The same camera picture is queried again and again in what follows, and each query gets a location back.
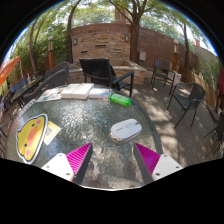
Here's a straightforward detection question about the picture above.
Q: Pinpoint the black slatted metal chair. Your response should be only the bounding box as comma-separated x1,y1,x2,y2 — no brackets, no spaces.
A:
150,58,178,96

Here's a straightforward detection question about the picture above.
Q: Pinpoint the dark wicker chair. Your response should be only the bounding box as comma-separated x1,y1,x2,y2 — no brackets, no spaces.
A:
44,61,72,84
21,68,68,104

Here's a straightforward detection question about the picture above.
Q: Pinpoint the white flat box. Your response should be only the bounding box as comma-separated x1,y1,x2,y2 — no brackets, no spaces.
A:
59,83,81,99
71,83,95,101

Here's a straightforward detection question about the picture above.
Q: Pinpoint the dark mesh patio chair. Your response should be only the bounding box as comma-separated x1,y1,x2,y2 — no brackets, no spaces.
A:
166,81,208,129

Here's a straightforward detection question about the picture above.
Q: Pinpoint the forked tree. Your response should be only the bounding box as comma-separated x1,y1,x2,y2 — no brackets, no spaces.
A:
28,13,51,76

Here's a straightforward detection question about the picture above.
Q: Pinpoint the colourful printed magazine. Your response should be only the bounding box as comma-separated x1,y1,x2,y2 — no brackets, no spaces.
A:
36,87,66,103

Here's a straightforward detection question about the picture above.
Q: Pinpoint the thin straight tree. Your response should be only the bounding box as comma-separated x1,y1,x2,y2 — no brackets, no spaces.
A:
181,13,192,69

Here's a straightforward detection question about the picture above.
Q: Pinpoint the white lettered sign plate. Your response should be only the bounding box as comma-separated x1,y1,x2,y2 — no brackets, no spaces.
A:
18,98,38,118

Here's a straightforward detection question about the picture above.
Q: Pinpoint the orange patio umbrella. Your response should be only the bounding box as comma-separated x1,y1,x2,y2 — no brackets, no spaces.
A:
0,55,22,88

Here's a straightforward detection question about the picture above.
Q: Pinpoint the white and blue box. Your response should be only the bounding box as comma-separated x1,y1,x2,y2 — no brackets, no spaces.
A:
88,87,113,100

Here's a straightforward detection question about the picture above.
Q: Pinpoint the stone fire pit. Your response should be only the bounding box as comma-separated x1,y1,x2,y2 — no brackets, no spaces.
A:
68,59,148,86

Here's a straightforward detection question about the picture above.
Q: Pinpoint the grey wall utility box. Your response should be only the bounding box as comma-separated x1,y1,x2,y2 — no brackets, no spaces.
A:
138,50,147,62

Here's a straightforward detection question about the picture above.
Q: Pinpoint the slim curved tree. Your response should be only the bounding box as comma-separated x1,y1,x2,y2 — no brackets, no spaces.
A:
66,0,83,64

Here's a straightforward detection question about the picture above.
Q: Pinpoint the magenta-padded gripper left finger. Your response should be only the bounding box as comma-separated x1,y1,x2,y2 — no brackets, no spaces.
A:
40,142,94,185

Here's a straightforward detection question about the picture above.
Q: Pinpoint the blue chair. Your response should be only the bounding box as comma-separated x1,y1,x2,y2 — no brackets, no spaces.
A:
9,77,28,94

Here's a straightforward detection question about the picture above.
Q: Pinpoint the green wet wipes pack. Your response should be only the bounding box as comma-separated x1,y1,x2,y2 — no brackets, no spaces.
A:
109,92,133,107

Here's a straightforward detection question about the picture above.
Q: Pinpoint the large branching tree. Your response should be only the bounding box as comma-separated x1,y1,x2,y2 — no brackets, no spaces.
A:
106,0,161,64

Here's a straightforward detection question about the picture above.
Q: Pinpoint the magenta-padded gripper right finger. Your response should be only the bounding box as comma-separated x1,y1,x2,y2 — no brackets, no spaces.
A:
132,142,184,186

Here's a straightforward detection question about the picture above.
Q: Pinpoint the wooden lamp post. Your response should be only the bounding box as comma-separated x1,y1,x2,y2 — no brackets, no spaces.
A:
47,35,56,70
172,39,180,72

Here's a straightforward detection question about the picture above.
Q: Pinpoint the yellow paper card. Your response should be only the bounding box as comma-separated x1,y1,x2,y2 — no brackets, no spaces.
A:
43,120,62,146

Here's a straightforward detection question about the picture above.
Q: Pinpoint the dark round patio table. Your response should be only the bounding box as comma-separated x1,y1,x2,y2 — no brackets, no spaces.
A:
9,75,44,104

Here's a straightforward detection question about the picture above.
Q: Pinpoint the black slatted wooden armchair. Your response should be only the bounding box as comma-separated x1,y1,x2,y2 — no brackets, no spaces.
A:
78,57,135,98

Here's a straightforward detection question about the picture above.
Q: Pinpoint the wooden picket fence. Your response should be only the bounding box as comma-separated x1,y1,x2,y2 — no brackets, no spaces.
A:
179,66,218,108

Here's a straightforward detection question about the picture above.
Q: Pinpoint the silver white computer mouse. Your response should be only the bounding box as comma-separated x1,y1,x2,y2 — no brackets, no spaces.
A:
109,118,143,144

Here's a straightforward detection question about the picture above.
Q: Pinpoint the yellow duck mouse pad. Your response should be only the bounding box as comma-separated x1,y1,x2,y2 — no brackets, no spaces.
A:
15,113,49,165

